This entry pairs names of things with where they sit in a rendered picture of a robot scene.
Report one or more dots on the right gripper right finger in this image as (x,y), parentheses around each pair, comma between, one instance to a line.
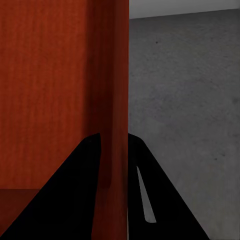
(174,220)

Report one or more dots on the storage box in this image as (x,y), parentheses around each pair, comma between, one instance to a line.
(64,76)

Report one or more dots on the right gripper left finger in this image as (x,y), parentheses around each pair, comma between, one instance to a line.
(64,208)

